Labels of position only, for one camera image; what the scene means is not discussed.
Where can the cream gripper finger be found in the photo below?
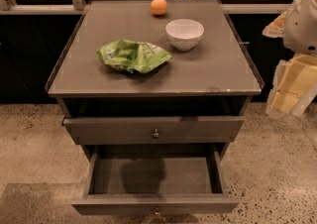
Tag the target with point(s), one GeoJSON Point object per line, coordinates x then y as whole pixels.
{"type": "Point", "coordinates": [276, 28]}
{"type": "Point", "coordinates": [294, 86]}

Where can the green rice chip bag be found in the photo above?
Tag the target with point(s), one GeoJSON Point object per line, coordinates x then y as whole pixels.
{"type": "Point", "coordinates": [133, 57]}

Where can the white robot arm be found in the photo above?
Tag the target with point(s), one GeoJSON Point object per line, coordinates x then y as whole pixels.
{"type": "Point", "coordinates": [300, 27]}

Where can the grey top drawer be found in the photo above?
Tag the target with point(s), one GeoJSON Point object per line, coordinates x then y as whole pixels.
{"type": "Point", "coordinates": [153, 130]}

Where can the grey wooden drawer cabinet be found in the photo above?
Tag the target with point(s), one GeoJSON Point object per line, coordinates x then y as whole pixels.
{"type": "Point", "coordinates": [216, 78]}

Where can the grey open middle drawer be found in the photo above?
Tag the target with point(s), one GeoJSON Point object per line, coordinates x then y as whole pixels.
{"type": "Point", "coordinates": [146, 179]}

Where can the white ceramic bowl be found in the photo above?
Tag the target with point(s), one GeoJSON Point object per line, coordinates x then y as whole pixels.
{"type": "Point", "coordinates": [184, 34]}

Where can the orange fruit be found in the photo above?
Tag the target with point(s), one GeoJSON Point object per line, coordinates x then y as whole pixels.
{"type": "Point", "coordinates": [158, 7]}

